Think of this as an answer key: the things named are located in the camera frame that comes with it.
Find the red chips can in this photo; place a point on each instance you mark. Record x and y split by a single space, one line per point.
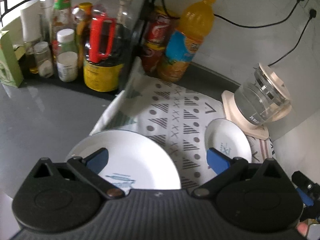
159 28

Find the patterned fringed cloth mat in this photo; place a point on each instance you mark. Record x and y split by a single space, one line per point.
170 115

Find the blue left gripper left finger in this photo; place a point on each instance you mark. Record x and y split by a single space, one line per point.
97 160

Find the soy sauce bottle red handle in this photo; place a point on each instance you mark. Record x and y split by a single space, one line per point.
107 46

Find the yellow cap sauce bottle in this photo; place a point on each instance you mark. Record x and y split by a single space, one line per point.
82 17

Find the white plate green X print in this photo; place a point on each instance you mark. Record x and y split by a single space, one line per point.
227 138

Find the green carton box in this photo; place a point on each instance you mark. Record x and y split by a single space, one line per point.
11 73

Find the green label sauce bottle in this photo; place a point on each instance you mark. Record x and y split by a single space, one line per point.
61 19

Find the orange juice bottle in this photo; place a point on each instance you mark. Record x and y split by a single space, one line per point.
194 25

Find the cream kettle base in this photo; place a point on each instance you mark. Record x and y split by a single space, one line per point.
234 115

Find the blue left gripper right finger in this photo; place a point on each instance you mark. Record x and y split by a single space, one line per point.
217 161

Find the small white jar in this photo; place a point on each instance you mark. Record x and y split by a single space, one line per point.
67 66

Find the black metal shelf rack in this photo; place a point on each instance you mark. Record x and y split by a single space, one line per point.
10 11

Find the white plate Sweet print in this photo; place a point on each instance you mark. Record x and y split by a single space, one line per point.
134 161

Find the glass electric kettle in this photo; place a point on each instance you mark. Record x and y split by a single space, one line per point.
263 97

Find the small glass spice jar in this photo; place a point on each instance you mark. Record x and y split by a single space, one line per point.
43 59

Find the white spray oil bottle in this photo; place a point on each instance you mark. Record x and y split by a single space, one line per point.
31 30

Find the white cap green jar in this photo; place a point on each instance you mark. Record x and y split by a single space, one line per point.
66 41

